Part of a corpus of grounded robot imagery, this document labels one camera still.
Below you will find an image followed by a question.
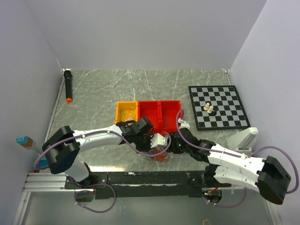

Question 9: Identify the black white chessboard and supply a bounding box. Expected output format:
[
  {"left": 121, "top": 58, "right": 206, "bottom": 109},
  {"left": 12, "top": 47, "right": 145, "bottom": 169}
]
[{"left": 188, "top": 85, "right": 250, "bottom": 131}]

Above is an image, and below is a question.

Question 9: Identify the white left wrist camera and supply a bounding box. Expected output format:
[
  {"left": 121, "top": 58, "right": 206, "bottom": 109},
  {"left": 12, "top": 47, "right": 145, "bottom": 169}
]
[{"left": 150, "top": 133, "right": 168, "bottom": 149}]

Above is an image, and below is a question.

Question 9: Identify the red plastic bin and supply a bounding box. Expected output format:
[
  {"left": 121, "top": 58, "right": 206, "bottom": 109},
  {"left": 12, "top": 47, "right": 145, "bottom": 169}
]
[
  {"left": 138, "top": 101, "right": 162, "bottom": 133},
  {"left": 160, "top": 100, "right": 181, "bottom": 133}
]

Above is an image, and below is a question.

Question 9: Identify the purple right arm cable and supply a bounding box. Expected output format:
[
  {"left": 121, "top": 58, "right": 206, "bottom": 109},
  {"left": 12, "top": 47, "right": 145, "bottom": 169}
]
[{"left": 175, "top": 109, "right": 300, "bottom": 209}]

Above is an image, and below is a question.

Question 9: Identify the black marker orange cap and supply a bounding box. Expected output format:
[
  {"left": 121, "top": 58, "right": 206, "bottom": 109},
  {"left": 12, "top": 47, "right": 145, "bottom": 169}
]
[{"left": 63, "top": 70, "right": 73, "bottom": 103}]

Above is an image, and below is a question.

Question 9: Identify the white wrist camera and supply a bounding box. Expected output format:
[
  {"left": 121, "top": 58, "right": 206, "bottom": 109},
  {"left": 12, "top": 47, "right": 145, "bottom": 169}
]
[
  {"left": 178, "top": 118, "right": 190, "bottom": 129},
  {"left": 150, "top": 133, "right": 168, "bottom": 149}
]

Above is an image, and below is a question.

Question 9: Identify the cream chess pawn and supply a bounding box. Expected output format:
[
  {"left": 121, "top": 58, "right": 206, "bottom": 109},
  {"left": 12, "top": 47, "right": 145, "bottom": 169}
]
[{"left": 207, "top": 105, "right": 214, "bottom": 114}]

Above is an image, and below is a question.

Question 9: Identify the white plastic stand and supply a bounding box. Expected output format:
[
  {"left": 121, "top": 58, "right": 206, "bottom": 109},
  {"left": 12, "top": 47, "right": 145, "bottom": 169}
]
[{"left": 227, "top": 127, "right": 259, "bottom": 154}]

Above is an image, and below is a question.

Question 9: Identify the cream chess piece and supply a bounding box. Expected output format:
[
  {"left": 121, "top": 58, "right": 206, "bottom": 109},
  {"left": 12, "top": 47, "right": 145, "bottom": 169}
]
[{"left": 203, "top": 103, "right": 210, "bottom": 111}]

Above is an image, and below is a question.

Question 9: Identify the blue white block stack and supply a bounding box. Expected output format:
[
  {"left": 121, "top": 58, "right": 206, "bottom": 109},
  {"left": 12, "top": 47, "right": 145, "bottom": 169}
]
[{"left": 37, "top": 157, "right": 49, "bottom": 168}]

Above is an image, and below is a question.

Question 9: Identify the black chess piece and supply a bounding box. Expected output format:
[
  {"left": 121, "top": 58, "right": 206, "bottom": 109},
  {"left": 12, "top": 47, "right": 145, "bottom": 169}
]
[{"left": 211, "top": 110, "right": 217, "bottom": 116}]

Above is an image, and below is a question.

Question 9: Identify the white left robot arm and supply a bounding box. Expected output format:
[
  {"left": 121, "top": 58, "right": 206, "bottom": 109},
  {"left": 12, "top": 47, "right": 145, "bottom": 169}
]
[{"left": 42, "top": 117, "right": 154, "bottom": 188}]

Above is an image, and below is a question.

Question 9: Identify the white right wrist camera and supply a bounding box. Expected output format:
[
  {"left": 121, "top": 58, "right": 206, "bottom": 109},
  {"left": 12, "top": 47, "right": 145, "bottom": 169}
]
[{"left": 178, "top": 118, "right": 190, "bottom": 129}]

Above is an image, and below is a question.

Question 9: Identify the yellow plastic bin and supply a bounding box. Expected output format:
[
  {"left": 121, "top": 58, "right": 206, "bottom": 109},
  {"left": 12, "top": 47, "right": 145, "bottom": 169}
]
[{"left": 115, "top": 101, "right": 138, "bottom": 124}]

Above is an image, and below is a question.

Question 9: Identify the orange thin cable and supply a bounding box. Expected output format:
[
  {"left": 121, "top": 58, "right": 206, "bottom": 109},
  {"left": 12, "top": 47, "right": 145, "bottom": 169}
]
[{"left": 149, "top": 147, "right": 171, "bottom": 164}]

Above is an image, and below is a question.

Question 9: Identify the aluminium frame rail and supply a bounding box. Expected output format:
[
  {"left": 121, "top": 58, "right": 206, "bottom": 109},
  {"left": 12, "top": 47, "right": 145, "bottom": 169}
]
[{"left": 23, "top": 172, "right": 78, "bottom": 192}]

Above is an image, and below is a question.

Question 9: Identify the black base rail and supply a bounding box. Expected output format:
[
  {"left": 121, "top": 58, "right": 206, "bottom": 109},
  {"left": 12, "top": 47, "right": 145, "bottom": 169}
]
[{"left": 64, "top": 170, "right": 233, "bottom": 200}]

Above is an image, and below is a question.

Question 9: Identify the blue orange block tower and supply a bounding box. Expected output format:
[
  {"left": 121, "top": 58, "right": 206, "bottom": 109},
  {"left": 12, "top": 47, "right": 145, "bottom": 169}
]
[{"left": 15, "top": 136, "right": 43, "bottom": 154}]

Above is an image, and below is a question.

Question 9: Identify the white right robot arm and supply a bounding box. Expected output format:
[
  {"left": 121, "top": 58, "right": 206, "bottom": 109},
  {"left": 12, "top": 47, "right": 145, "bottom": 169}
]
[{"left": 170, "top": 128, "right": 291, "bottom": 205}]

